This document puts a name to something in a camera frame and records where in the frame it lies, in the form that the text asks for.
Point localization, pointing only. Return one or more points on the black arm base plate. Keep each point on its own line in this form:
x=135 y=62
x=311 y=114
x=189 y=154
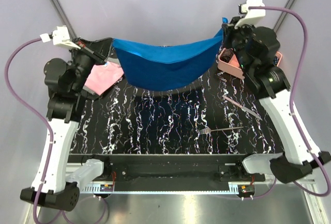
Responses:
x=175 y=173

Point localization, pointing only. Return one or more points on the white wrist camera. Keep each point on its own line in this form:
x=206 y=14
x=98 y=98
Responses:
x=60 y=38
x=251 y=16

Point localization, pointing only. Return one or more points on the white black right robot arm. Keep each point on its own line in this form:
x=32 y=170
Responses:
x=255 y=49

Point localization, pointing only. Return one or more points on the grey slotted cable duct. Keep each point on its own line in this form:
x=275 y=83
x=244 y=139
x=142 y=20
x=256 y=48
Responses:
x=98 y=188

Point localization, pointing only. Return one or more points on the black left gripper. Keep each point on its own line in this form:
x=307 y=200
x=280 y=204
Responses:
x=98 y=50

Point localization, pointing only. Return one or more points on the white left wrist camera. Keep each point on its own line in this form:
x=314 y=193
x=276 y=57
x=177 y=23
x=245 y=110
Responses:
x=60 y=38

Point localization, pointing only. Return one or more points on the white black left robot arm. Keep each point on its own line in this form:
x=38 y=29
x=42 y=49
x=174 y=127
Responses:
x=52 y=188

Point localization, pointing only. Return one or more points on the brown patterned rolled tie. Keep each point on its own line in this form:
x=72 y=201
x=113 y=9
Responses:
x=227 y=55

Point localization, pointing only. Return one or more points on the blue satin napkin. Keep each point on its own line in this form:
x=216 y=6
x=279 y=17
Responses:
x=158 y=68

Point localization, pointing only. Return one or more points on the pink divided organizer tray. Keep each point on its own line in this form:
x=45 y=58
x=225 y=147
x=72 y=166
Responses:
x=232 y=67

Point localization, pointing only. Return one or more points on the pink folded shirt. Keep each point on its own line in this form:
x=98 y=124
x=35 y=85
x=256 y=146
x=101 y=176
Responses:
x=102 y=77

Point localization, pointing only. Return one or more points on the aluminium frame rail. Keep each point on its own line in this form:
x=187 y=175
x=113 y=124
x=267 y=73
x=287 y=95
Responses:
x=63 y=17

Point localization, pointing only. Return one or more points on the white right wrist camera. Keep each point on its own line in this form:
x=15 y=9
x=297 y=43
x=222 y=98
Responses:
x=251 y=16

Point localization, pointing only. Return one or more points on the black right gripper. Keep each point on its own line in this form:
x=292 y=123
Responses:
x=229 y=30

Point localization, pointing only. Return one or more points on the silver fork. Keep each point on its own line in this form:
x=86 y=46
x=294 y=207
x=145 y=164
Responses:
x=207 y=130

